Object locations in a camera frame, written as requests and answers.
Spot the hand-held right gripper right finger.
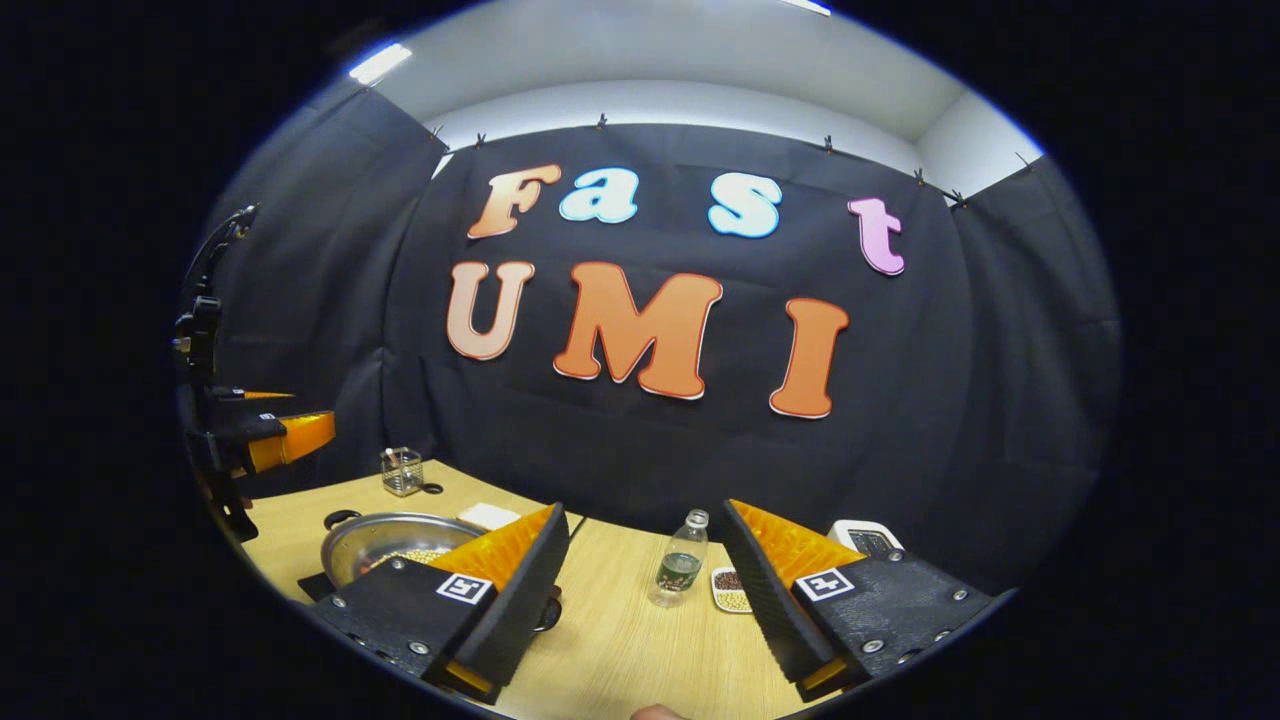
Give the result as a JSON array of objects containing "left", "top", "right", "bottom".
[{"left": 721, "top": 498, "right": 1002, "bottom": 704}]

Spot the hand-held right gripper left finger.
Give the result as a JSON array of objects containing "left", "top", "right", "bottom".
[{"left": 301, "top": 502, "right": 572, "bottom": 706}]

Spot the stainless steel pot black handle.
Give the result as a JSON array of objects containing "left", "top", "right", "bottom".
[{"left": 319, "top": 509, "right": 564, "bottom": 634}]

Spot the white divided dish of beans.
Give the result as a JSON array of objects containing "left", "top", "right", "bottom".
[{"left": 709, "top": 566, "right": 754, "bottom": 615}]

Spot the sandwich on white plate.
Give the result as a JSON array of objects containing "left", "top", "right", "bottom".
[{"left": 457, "top": 501, "right": 522, "bottom": 532}]

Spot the clear plastic water bottle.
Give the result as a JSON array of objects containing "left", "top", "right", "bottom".
[{"left": 647, "top": 508, "right": 712, "bottom": 610}]

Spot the white toaster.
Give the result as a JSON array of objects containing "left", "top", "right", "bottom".
[{"left": 827, "top": 518, "right": 907, "bottom": 562}]

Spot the small ceiling light panel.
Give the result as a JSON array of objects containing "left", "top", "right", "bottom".
[{"left": 347, "top": 42, "right": 414, "bottom": 87}]

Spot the metal wire holder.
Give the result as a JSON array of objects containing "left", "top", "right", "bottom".
[{"left": 380, "top": 446, "right": 445, "bottom": 499}]

